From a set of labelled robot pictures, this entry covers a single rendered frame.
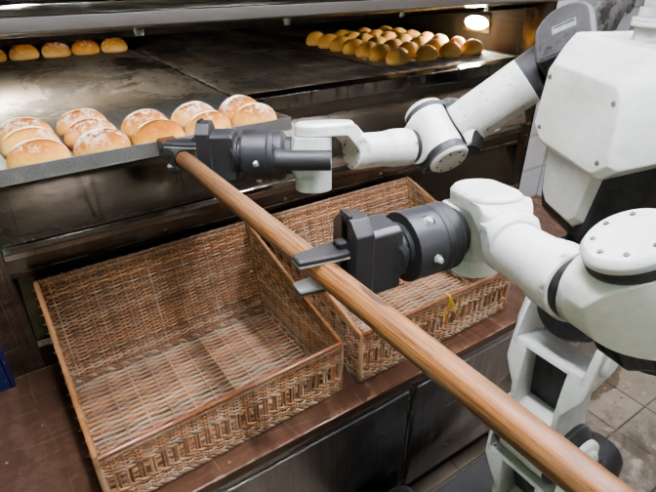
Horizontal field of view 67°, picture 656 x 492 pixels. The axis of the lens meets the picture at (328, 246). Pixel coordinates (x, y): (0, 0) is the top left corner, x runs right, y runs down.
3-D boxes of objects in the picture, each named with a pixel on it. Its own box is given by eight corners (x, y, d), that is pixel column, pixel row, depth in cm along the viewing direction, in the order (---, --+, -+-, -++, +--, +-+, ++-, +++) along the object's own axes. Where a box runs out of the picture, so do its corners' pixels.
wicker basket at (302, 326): (60, 368, 128) (27, 279, 115) (255, 295, 156) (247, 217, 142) (108, 519, 94) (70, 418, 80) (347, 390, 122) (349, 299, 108)
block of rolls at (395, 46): (302, 45, 212) (302, 30, 210) (389, 36, 235) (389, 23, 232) (393, 66, 168) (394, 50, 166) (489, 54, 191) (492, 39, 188)
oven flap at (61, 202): (5, 255, 112) (-26, 166, 107) (521, 126, 197) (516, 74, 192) (4, 257, 108) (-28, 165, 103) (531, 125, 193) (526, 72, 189)
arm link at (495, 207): (442, 244, 69) (491, 282, 57) (441, 182, 66) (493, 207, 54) (485, 237, 70) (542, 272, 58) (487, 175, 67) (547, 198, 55)
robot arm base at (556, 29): (547, 88, 99) (604, 51, 94) (573, 127, 91) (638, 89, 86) (516, 34, 90) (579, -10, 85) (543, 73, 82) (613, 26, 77)
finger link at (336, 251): (289, 258, 56) (338, 245, 58) (301, 272, 53) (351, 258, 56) (289, 246, 55) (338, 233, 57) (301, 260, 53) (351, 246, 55)
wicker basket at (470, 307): (266, 292, 158) (261, 214, 144) (401, 243, 185) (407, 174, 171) (358, 387, 123) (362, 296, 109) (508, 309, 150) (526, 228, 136)
